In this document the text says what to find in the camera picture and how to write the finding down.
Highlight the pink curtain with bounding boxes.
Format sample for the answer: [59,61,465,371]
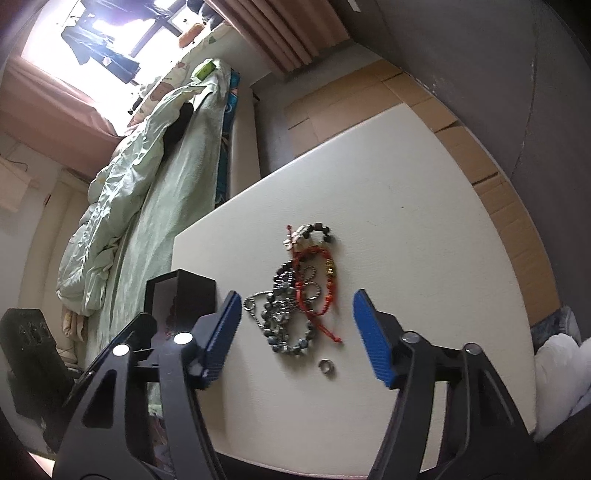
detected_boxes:
[207,0,349,76]
[1,56,121,178]

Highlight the pink right curtain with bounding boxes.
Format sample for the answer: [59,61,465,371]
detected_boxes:
[207,0,349,76]

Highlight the white low table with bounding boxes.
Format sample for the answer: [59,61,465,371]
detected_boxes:
[172,105,536,477]

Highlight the black garment on bed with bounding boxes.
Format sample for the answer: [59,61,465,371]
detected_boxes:
[162,102,193,159]

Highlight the light green crumpled duvet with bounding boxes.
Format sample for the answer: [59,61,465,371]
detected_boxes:
[56,82,217,316]

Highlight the flattened cardboard sheets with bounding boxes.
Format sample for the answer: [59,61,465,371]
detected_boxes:
[284,59,561,326]

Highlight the black square jewelry box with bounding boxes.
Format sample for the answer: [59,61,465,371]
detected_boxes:
[143,269,216,347]

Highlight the silver chain necklace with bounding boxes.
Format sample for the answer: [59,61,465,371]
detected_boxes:
[242,264,323,331]

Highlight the dark wardrobe doors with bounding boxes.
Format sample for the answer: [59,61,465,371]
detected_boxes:
[335,1,590,330]

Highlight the white slipper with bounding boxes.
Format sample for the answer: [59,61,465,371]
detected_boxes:
[534,333,590,442]

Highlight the orange plush on sill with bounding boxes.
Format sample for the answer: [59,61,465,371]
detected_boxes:
[178,23,205,48]

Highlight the hanging dark clothes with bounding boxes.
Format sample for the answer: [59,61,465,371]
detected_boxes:
[61,1,185,85]

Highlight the pink hanging towel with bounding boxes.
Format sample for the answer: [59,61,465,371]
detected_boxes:
[0,158,40,213]

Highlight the pink left curtain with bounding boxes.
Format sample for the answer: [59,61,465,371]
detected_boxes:
[1,56,121,178]

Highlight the green tissue pack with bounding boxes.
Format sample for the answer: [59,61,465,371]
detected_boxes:
[191,61,216,81]

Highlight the pink pillow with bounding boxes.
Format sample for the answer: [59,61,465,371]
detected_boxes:
[61,308,87,343]

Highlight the green bed with cream frame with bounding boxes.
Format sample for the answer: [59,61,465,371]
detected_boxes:
[27,57,263,370]

